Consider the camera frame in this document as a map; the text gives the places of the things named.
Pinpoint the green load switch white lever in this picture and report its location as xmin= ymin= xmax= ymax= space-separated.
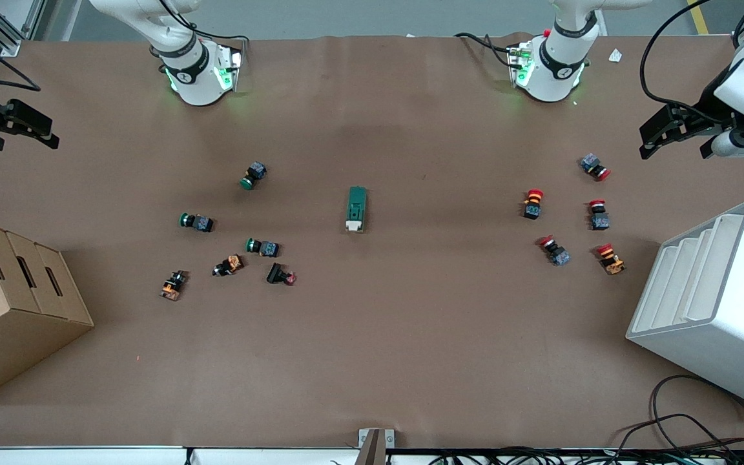
xmin=345 ymin=186 xmax=368 ymax=233

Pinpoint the red mushroom button grey body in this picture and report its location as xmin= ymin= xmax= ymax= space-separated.
xmin=588 ymin=200 xmax=611 ymax=231
xmin=580 ymin=153 xmax=612 ymax=182
xmin=537 ymin=235 xmax=572 ymax=267

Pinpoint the red mushroom button orange body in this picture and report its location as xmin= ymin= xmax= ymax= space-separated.
xmin=522 ymin=189 xmax=545 ymax=221
xmin=595 ymin=243 xmax=626 ymax=276

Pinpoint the white plastic stepped rack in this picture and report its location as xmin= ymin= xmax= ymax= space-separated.
xmin=626 ymin=199 xmax=744 ymax=415

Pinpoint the brown cardboard box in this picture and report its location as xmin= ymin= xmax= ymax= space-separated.
xmin=0 ymin=215 xmax=95 ymax=406

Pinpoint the brown paper table cover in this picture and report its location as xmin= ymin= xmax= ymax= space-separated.
xmin=0 ymin=34 xmax=744 ymax=450

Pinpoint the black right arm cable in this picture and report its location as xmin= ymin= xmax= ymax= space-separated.
xmin=0 ymin=26 xmax=41 ymax=92

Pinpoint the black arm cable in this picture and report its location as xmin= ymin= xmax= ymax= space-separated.
xmin=640 ymin=0 xmax=734 ymax=123
xmin=0 ymin=26 xmax=41 ymax=92

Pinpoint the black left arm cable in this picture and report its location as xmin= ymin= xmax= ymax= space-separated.
xmin=640 ymin=0 xmax=734 ymax=123

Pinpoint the metal base connector bracket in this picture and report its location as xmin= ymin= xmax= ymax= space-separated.
xmin=506 ymin=42 xmax=535 ymax=89
xmin=214 ymin=44 xmax=245 ymax=92

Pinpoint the green push button switch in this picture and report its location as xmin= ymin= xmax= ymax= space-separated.
xmin=240 ymin=161 xmax=268 ymax=191
xmin=245 ymin=237 xmax=280 ymax=258
xmin=179 ymin=212 xmax=215 ymax=234

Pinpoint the black base power cable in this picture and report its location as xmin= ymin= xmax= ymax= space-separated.
xmin=454 ymin=32 xmax=518 ymax=68

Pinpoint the black orange push button switch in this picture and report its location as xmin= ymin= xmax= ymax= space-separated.
xmin=212 ymin=254 xmax=245 ymax=278
xmin=160 ymin=270 xmax=189 ymax=302

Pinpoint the black looped cable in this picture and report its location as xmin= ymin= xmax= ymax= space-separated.
xmin=617 ymin=375 xmax=744 ymax=453

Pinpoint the black pink selector switch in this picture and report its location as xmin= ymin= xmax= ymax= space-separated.
xmin=266 ymin=262 xmax=297 ymax=286

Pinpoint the black cable bundle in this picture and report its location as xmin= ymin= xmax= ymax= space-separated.
xmin=430 ymin=446 xmax=744 ymax=465

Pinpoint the metal table edge bracket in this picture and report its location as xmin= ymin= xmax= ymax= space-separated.
xmin=358 ymin=428 xmax=395 ymax=465

